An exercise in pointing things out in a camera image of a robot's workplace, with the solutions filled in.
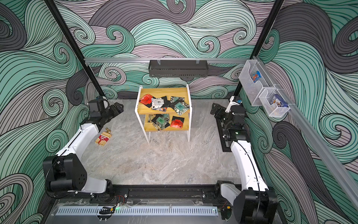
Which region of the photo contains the jasmine tea bag front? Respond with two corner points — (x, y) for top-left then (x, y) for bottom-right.
(174, 102), (190, 116)

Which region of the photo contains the jasmine tea bag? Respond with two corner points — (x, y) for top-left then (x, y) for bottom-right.
(170, 96), (185, 105)
(174, 102), (190, 116)

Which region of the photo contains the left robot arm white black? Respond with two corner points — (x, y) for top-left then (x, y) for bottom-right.
(43, 100), (124, 195)

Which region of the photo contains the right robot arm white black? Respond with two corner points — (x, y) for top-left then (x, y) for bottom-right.
(210, 103), (278, 224)

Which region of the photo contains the red tea bag top shelf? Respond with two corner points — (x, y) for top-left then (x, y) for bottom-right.
(139, 94), (153, 108)

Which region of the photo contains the red tea bag shelf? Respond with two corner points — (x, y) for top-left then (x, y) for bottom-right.
(139, 94), (153, 108)
(170, 116), (185, 129)

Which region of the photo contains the red tea bag lower shelf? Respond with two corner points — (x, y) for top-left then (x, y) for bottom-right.
(170, 116), (185, 129)

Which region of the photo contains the jasmine tea bag lower shelf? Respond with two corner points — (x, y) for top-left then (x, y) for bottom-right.
(148, 114), (170, 131)

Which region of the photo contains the white wooden two-tier shelf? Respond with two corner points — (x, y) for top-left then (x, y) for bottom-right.
(134, 85), (193, 143)

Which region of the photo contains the red beige packet on floor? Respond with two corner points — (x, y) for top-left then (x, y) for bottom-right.
(95, 128), (112, 146)

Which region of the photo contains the checkered black chessboard mat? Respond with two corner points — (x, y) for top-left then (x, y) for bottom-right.
(215, 119), (231, 153)

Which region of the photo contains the clear bin upper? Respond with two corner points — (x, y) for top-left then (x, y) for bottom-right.
(239, 60), (269, 106)

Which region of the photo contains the clear bin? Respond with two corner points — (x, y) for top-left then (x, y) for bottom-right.
(259, 87), (290, 118)
(239, 60), (269, 106)

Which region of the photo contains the red blue item in bin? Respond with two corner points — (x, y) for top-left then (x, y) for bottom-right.
(250, 71), (262, 83)

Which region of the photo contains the clear bin lower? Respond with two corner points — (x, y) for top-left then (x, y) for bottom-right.
(259, 87), (290, 118)

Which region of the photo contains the blue white box in bin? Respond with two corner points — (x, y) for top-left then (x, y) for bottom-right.
(270, 94), (289, 107)

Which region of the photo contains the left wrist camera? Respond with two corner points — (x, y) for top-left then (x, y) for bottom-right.
(87, 97), (109, 118)

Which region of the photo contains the aluminium rail back wall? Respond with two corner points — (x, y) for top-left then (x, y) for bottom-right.
(84, 57), (248, 64)

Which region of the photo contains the aluminium rail wall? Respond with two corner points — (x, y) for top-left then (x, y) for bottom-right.
(253, 56), (358, 209)
(84, 57), (248, 64)

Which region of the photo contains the black perforated wall tray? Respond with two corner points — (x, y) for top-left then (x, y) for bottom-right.
(148, 60), (208, 78)

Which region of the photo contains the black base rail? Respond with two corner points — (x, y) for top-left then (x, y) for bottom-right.
(92, 184), (226, 204)

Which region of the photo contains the white slotted cable duct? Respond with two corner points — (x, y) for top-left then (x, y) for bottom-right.
(55, 205), (219, 217)

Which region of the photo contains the aluminium rail right wall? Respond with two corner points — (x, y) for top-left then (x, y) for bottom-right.
(253, 56), (358, 209)

